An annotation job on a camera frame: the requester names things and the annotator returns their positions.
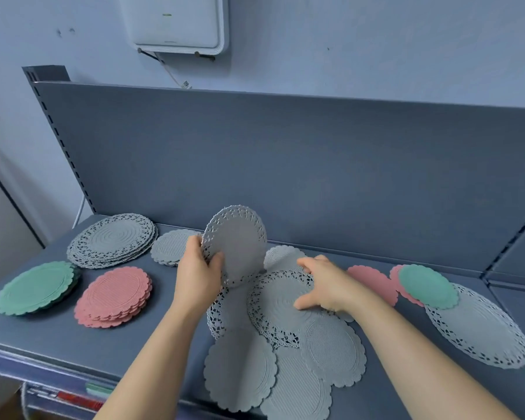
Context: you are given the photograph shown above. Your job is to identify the person's left hand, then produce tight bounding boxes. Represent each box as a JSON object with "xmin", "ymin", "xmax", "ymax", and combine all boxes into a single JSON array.
[{"xmin": 175, "ymin": 235, "xmax": 224, "ymax": 312}]

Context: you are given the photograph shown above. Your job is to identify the person's right hand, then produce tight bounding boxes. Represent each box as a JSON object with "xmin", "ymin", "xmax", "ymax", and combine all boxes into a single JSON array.
[{"xmin": 294, "ymin": 255, "xmax": 366, "ymax": 314}]

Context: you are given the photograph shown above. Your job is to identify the grey lace-edged round mat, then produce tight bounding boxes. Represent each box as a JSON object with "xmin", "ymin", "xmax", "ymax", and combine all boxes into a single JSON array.
[
  {"xmin": 201, "ymin": 205, "xmax": 268, "ymax": 288},
  {"xmin": 247, "ymin": 270, "xmax": 333, "ymax": 347},
  {"xmin": 206, "ymin": 283, "xmax": 255, "ymax": 342}
]

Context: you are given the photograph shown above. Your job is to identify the person's right forearm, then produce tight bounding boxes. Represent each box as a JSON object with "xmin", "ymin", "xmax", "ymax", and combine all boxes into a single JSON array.
[{"xmin": 339, "ymin": 285, "xmax": 520, "ymax": 420}]

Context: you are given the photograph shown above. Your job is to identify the person's left forearm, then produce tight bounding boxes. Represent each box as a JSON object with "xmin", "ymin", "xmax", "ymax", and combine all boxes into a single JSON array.
[{"xmin": 94, "ymin": 297, "xmax": 211, "ymax": 420}]

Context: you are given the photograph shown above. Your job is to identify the stack of grey scalloped mats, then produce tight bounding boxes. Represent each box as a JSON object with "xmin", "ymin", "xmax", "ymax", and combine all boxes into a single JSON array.
[{"xmin": 150, "ymin": 229, "xmax": 202, "ymax": 267}]

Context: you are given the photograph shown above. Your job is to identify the grey scalloped ribbed mat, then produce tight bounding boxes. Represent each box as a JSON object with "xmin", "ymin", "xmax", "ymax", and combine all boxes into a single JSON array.
[
  {"xmin": 203, "ymin": 330, "xmax": 279, "ymax": 414},
  {"xmin": 299, "ymin": 312, "xmax": 368, "ymax": 388},
  {"xmin": 260, "ymin": 345, "xmax": 333, "ymax": 420},
  {"xmin": 263, "ymin": 245, "xmax": 308, "ymax": 273}
]

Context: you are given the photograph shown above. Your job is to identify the pink scalloped mat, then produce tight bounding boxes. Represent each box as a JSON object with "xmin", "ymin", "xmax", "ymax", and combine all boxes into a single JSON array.
[
  {"xmin": 346, "ymin": 265, "xmax": 399, "ymax": 308},
  {"xmin": 389, "ymin": 264, "xmax": 425, "ymax": 308}
]

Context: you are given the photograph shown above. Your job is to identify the stack of pink scalloped mats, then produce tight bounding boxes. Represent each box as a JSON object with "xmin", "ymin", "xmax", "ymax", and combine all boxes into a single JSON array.
[{"xmin": 74, "ymin": 266, "xmax": 153, "ymax": 329}]

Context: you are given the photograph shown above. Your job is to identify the stack of grey lace mats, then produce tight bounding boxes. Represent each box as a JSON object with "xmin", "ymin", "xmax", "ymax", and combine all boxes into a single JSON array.
[{"xmin": 66, "ymin": 213, "xmax": 158, "ymax": 270}]

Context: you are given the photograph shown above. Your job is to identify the grey shelf back panel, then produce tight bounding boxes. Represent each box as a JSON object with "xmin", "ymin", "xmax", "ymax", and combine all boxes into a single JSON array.
[{"xmin": 31, "ymin": 80, "xmax": 525, "ymax": 276}]

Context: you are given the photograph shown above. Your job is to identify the green scalloped mat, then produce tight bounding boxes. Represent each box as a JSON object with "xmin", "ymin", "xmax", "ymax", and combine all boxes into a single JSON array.
[{"xmin": 398, "ymin": 264, "xmax": 459, "ymax": 310}]

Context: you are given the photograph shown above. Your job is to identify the large grey lace-edged mat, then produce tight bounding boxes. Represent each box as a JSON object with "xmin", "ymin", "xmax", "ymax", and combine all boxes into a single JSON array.
[{"xmin": 424, "ymin": 283, "xmax": 525, "ymax": 370}]

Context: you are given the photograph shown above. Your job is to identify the stack of green scalloped mats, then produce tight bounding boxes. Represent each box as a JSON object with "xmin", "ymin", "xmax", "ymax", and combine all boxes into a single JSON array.
[{"xmin": 0, "ymin": 261, "xmax": 81, "ymax": 316}]

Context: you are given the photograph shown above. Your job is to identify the red and green packets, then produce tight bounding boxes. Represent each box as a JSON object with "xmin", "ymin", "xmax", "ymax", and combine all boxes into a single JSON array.
[{"xmin": 26, "ymin": 381, "xmax": 114, "ymax": 414}]

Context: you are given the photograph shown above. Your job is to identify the grey adjoining shelf panel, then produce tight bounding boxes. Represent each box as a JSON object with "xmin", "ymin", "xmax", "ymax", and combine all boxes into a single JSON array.
[{"xmin": 483, "ymin": 209, "xmax": 525, "ymax": 290}]

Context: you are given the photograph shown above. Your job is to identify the grey slotted shelf upright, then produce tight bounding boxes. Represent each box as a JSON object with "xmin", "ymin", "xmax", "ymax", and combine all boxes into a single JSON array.
[{"xmin": 22, "ymin": 65, "xmax": 98, "ymax": 216}]

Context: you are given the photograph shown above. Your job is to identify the white cable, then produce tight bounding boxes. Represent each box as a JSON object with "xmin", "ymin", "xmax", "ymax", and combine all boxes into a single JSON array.
[
  {"xmin": 159, "ymin": 51, "xmax": 194, "ymax": 90},
  {"xmin": 72, "ymin": 196, "xmax": 87, "ymax": 229}
]

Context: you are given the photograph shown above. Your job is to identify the white wall-mounted box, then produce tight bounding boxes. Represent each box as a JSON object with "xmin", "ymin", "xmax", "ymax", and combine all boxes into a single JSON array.
[{"xmin": 117, "ymin": 0, "xmax": 229, "ymax": 56}]

